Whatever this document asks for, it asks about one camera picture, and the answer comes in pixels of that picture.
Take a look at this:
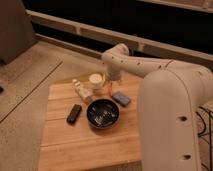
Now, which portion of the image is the black remote control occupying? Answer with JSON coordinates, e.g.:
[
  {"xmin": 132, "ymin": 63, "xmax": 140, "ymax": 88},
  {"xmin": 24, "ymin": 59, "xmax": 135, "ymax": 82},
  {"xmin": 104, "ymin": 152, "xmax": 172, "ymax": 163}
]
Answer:
[{"xmin": 66, "ymin": 104, "xmax": 82, "ymax": 124}]

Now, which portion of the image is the grey cabinet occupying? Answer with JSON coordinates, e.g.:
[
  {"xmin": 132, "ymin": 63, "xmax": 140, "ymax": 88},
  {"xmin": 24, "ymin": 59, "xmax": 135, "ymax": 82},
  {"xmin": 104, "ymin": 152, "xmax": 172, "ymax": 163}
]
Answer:
[{"xmin": 0, "ymin": 0, "xmax": 37, "ymax": 64}]

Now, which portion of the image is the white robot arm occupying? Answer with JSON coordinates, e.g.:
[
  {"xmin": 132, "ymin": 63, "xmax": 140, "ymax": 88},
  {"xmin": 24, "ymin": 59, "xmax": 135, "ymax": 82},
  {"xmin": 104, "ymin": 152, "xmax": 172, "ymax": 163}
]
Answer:
[{"xmin": 101, "ymin": 43, "xmax": 213, "ymax": 171}]

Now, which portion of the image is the white plastic bottle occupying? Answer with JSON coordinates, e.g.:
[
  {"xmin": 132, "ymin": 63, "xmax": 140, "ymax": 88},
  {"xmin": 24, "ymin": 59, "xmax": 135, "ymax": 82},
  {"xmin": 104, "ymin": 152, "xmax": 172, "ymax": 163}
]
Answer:
[{"xmin": 72, "ymin": 79, "xmax": 92, "ymax": 103}]

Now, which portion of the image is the white cup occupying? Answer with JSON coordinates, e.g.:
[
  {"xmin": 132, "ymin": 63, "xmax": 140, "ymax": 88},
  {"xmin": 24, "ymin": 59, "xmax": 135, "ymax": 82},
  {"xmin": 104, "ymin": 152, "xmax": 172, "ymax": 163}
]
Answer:
[{"xmin": 89, "ymin": 73, "xmax": 104, "ymax": 94}]

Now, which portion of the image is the black cable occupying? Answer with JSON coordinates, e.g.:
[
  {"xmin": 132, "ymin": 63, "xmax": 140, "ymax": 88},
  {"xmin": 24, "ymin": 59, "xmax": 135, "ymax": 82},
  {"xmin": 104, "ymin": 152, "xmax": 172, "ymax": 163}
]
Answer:
[{"xmin": 195, "ymin": 105, "xmax": 213, "ymax": 171}]

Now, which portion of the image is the blue sponge block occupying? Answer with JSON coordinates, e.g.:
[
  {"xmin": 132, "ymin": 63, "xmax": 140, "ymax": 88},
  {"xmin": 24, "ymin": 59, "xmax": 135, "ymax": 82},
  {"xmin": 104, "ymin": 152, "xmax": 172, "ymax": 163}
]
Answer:
[{"xmin": 112, "ymin": 92, "xmax": 131, "ymax": 107}]

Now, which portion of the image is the orange pepper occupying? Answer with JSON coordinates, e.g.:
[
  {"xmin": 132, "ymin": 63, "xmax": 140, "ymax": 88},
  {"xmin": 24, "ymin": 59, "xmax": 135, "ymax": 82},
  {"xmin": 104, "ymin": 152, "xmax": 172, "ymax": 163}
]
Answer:
[{"xmin": 108, "ymin": 82, "xmax": 113, "ymax": 97}]

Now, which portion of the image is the black bowl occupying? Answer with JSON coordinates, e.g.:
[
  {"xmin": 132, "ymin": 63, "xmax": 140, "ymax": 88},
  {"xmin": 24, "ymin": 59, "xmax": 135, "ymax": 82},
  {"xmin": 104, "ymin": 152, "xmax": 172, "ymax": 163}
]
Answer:
[{"xmin": 86, "ymin": 99, "xmax": 119, "ymax": 129}]

